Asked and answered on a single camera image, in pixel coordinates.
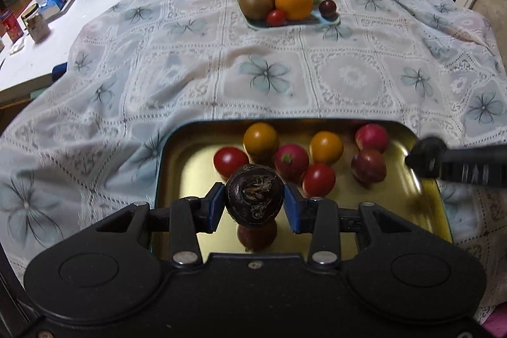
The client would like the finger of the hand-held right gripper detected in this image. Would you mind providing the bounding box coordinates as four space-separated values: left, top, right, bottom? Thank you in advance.
436 148 507 189

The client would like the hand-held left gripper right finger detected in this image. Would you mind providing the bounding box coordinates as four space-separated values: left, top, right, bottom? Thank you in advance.
283 182 416 267

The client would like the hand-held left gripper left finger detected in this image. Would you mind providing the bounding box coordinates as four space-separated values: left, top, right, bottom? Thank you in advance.
95 182 226 267

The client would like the red cherry tomato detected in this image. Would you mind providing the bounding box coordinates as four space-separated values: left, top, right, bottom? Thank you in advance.
302 163 337 198
266 9 286 27
213 147 250 179

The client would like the gold metal tray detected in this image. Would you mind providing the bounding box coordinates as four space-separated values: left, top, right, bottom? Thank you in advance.
155 118 453 255

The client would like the red radish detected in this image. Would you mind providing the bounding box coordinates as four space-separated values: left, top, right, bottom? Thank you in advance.
274 143 310 182
354 124 389 153

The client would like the dark red plum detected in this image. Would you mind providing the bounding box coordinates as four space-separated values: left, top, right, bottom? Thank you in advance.
350 149 387 186

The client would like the yellow cherry tomato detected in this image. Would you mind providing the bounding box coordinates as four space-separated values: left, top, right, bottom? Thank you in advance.
309 131 344 165
243 122 279 160

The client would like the floral lace tablecloth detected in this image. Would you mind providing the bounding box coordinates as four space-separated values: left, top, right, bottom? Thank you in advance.
0 0 507 327

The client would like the pale green plate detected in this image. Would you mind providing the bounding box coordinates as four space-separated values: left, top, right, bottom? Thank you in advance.
235 0 341 30

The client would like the brown kiwi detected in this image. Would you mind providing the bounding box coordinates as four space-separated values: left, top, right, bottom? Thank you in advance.
239 0 276 21

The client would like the orange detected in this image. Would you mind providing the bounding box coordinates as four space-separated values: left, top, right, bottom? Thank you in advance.
275 0 313 21

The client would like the clear jar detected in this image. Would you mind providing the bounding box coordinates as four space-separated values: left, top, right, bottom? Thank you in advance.
20 3 51 43

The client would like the blue tissue box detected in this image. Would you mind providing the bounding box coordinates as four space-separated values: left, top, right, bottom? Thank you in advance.
39 0 69 19

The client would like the red box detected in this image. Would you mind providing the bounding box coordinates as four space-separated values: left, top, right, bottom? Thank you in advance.
0 10 21 43

